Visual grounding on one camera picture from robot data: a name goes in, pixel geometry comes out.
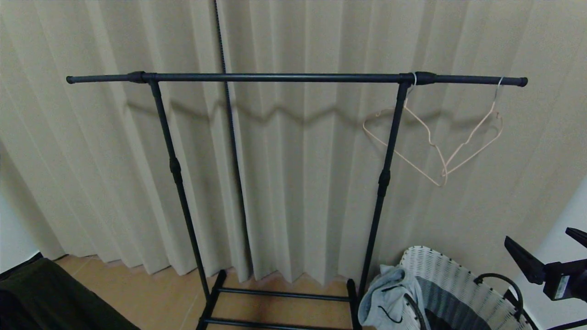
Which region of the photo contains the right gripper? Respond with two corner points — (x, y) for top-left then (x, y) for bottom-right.
(504, 227), (587, 302)

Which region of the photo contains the pink clothes hanger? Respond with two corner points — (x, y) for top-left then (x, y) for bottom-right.
(443, 77), (504, 177)
(362, 72), (449, 187)

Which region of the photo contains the green printed t-shirt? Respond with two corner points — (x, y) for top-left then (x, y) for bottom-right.
(0, 257), (140, 330)

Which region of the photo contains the white laundry basket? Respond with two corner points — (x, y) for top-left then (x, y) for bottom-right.
(399, 246), (535, 330)

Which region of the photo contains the black clothes rack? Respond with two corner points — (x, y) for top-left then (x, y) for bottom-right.
(66, 71), (528, 330)

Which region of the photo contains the pale grey garment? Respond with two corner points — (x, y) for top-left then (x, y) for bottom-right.
(358, 264), (430, 330)

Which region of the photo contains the black beaded cord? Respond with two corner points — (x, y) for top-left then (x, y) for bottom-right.
(214, 0), (255, 275)

